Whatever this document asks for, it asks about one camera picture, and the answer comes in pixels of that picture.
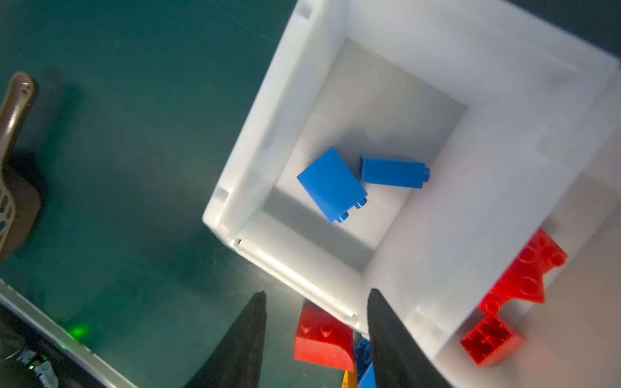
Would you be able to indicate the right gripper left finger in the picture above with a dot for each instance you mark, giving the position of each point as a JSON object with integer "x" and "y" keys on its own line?
{"x": 237, "y": 360}

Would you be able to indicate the brown litter scoop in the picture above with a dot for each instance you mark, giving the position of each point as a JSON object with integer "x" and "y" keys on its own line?
{"x": 20, "y": 200}

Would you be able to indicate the blue lego near bins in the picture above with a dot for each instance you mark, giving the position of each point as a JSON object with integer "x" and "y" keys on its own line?
{"x": 365, "y": 368}

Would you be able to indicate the red lego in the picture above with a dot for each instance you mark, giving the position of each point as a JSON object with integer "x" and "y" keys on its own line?
{"x": 491, "y": 341}
{"x": 322, "y": 339}

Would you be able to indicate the aluminium rail frame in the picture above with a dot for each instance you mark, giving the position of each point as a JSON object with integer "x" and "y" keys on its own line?
{"x": 47, "y": 336}

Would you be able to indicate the blue lego brick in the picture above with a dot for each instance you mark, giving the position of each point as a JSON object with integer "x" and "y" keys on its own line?
{"x": 332, "y": 186}

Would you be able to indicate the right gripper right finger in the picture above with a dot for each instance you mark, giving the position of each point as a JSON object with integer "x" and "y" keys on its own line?
{"x": 397, "y": 359}

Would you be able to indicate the small dark blue lego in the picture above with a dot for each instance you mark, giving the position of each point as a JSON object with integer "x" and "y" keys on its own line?
{"x": 392, "y": 172}

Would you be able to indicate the yellow lego centre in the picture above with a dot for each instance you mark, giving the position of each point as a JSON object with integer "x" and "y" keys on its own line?
{"x": 350, "y": 379}

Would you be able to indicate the long red lego brick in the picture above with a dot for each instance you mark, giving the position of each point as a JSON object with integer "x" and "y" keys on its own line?
{"x": 523, "y": 280}

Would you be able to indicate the white left bin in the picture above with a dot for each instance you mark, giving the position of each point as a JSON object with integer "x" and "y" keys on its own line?
{"x": 506, "y": 109}

